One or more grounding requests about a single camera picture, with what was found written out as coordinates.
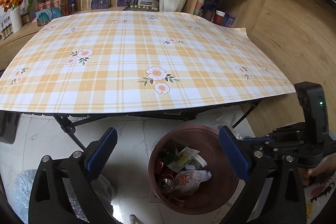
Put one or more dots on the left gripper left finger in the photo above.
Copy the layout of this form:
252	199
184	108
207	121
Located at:
49	202

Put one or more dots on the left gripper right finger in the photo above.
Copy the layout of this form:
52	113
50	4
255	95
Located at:
273	192

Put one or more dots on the white printed paper receipt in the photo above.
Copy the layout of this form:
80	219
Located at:
185	156

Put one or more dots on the brown round trash bin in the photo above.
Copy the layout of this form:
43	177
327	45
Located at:
205	184

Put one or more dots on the person's right hand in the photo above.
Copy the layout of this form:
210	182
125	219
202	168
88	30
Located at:
326	166

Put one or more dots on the grey fluffy slipper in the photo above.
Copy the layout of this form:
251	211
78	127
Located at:
84	197

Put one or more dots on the purple small box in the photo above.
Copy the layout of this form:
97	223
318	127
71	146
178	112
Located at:
228	20

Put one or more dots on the red cup white lid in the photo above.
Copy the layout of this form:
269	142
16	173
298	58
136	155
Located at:
218	17

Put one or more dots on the yellow plaid floral tablecloth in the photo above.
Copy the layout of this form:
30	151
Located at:
112	62

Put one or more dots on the dark brown cup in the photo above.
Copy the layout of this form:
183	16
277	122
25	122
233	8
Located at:
207	14

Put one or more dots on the stack of paper cups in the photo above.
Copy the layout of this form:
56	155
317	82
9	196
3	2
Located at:
198	7

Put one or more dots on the white bottle vase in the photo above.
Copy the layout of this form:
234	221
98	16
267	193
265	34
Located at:
16	20

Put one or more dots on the striped flower basket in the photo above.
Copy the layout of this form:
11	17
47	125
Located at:
52	9

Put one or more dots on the orange flower bunch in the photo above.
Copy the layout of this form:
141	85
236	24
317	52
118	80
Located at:
7	5

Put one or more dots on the gold tray of bottles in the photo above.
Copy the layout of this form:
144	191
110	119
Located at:
141	8

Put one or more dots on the black folding table frame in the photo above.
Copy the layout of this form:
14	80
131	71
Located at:
69	122

